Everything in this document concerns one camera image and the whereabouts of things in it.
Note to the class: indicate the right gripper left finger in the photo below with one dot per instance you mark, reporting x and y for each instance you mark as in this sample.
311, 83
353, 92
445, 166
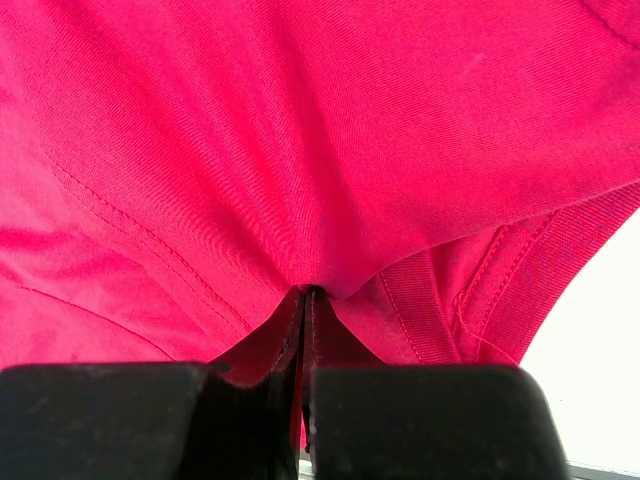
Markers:
236, 417

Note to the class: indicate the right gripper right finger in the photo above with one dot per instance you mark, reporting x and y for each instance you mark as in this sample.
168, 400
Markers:
365, 419

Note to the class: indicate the pink t shirt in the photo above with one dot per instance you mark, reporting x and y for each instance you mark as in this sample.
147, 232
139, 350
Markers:
175, 172

